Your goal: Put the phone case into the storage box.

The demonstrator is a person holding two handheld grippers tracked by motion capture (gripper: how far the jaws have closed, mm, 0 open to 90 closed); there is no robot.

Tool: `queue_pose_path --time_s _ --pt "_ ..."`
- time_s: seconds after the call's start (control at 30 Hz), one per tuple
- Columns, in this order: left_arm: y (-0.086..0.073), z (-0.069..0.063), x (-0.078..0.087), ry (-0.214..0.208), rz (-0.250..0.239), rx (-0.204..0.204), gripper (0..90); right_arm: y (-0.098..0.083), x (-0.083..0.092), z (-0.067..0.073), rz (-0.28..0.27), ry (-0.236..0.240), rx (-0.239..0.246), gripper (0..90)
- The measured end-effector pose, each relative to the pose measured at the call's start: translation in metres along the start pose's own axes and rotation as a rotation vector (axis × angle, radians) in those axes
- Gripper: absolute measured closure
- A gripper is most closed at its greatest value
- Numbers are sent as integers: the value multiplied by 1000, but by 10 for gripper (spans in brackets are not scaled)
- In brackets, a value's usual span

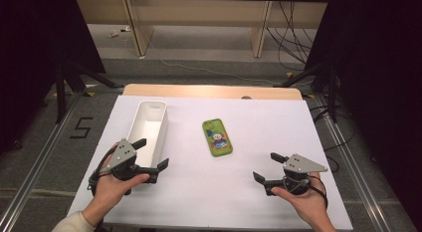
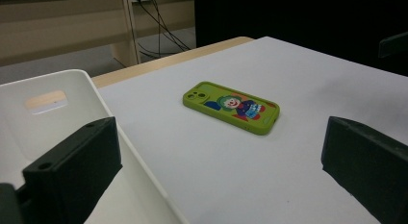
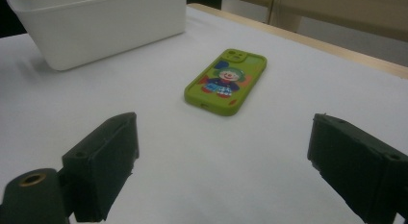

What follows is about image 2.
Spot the white table cover sheet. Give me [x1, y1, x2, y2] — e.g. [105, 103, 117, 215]
[97, 36, 408, 224]

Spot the beige wooden office desk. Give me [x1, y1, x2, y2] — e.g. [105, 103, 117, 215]
[0, 0, 196, 68]

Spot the white plastic basket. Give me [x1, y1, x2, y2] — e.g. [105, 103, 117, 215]
[0, 68, 191, 224]

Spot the green clown phone case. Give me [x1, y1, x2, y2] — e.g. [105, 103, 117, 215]
[182, 81, 281, 137]

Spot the black curtain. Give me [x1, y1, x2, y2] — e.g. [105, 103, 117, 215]
[194, 0, 408, 78]

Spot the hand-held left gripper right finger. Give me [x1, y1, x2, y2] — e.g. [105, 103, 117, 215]
[321, 116, 408, 224]

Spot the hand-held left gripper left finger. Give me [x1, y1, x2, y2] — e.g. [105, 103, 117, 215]
[22, 116, 123, 224]

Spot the dark bar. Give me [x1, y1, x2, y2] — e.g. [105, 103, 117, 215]
[378, 31, 408, 59]

